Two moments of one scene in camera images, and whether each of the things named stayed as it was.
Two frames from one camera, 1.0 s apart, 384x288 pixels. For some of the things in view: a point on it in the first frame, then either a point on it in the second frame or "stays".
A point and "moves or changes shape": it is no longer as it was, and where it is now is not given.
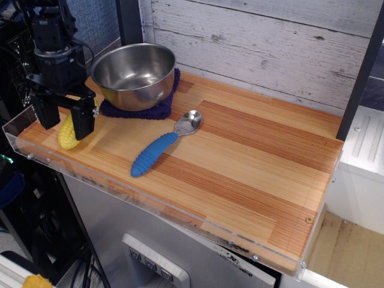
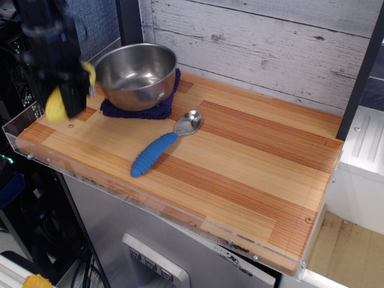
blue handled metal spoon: [187, 123] stays
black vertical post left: [129, 22] stays
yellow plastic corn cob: [68, 137] moves or changes shape
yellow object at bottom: [36, 281] stays
